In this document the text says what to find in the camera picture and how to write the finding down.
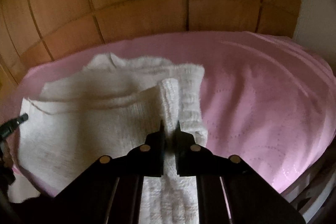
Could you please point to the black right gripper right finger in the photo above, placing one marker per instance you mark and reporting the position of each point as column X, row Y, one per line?
column 228, row 189

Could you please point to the pink bed cover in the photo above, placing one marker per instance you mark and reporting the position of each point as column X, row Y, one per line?
column 262, row 97

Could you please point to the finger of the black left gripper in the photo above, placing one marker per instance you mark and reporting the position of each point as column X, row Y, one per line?
column 10, row 126

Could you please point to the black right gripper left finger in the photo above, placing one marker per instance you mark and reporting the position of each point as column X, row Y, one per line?
column 110, row 190

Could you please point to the white knitted sweater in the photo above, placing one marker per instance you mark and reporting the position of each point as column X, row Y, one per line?
column 107, row 108

